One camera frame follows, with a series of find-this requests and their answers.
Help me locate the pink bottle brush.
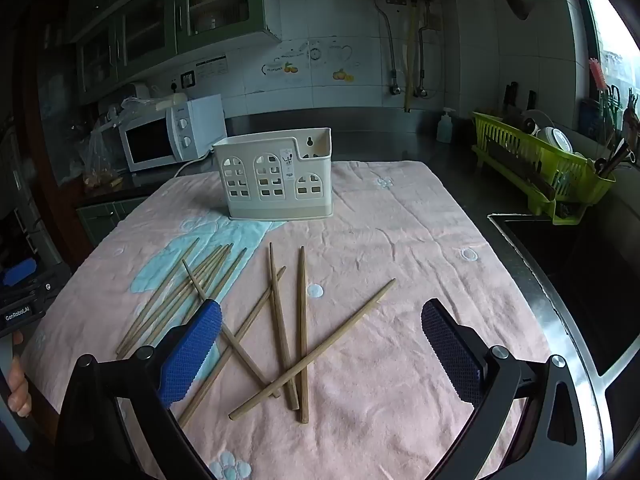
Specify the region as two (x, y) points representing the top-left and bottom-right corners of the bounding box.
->
(589, 58), (608, 93)

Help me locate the clear soap pump bottle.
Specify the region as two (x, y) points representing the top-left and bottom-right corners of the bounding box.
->
(436, 106), (457, 145)

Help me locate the stainless steel sink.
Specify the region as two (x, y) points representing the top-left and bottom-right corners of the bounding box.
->
(487, 212), (640, 376)

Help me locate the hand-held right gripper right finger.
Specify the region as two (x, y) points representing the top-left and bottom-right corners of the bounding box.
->
(421, 298), (588, 480)

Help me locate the white bowl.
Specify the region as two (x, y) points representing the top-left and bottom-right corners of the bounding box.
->
(535, 126), (574, 154)

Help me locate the green glass-door wall cabinet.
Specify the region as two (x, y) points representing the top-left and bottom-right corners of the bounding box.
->
(67, 0), (283, 106)

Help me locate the dark kitchen ladle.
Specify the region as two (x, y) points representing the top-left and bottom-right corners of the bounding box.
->
(594, 137), (632, 180)

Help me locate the white microwave oven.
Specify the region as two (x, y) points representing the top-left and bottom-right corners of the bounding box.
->
(118, 94), (224, 173)

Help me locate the beige plastic utensil holder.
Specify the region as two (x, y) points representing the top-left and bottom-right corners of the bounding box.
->
(212, 127), (334, 222)

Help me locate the pile of wooden chopsticks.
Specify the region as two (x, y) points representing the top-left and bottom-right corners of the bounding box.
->
(116, 237), (249, 361)

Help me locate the green base cabinet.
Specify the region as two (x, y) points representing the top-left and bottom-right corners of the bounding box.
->
(75, 197), (151, 246)

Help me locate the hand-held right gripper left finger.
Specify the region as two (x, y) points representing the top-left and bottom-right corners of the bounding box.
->
(54, 299), (223, 480)

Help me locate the green plastic dish rack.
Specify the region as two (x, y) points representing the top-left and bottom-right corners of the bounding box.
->
(471, 111), (617, 225)

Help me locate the white power cord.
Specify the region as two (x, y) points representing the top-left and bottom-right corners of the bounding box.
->
(174, 152), (216, 179)

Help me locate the clear plastic bag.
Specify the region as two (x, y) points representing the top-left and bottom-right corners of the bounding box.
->
(80, 125), (124, 192)

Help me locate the white rounded appliance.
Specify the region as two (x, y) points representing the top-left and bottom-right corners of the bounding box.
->
(120, 82), (151, 107)

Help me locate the dark wooden board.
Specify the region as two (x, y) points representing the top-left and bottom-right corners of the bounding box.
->
(484, 137), (557, 202)

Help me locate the person's left hand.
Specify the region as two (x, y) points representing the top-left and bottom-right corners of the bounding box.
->
(6, 329), (33, 417)

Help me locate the pink towel with blue print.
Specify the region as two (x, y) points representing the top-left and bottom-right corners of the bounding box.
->
(22, 160), (556, 480)

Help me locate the window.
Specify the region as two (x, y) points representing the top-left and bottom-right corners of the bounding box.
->
(575, 0), (640, 111)

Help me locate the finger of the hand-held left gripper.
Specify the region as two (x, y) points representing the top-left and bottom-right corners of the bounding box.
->
(0, 259), (72, 303)

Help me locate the braided metal hose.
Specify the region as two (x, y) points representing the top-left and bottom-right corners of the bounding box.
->
(416, 0), (443, 98)
(376, 0), (403, 96)

